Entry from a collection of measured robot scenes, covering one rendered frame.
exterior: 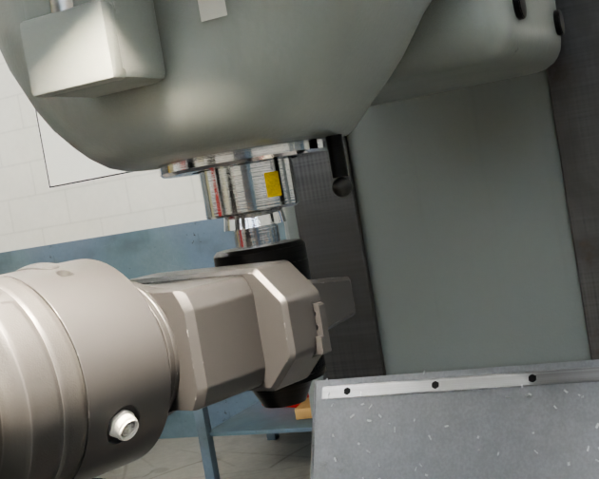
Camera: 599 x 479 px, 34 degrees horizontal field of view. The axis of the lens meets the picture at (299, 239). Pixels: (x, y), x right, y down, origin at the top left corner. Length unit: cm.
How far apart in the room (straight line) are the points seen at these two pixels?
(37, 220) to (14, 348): 568
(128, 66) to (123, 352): 11
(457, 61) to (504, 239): 30
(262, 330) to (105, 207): 531
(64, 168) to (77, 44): 549
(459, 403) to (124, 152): 49
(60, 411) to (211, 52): 15
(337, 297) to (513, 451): 38
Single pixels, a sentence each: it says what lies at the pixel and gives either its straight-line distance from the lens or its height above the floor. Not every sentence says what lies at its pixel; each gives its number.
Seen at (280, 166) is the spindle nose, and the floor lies 130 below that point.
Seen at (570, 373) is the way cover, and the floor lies 110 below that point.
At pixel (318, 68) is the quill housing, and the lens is 42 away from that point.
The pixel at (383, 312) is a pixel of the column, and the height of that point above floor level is 117.
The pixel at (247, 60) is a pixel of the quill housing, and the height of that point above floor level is 134.
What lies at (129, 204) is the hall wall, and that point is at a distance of 563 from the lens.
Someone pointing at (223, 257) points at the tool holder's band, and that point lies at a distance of 48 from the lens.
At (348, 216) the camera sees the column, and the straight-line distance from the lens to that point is 87.
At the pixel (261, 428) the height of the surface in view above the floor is 23.
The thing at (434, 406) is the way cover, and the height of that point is 108.
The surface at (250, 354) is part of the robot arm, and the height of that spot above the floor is 122.
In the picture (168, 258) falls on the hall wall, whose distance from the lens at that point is 552.
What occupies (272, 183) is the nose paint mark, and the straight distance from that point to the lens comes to 48.
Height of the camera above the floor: 129
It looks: 3 degrees down
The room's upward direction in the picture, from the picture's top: 10 degrees counter-clockwise
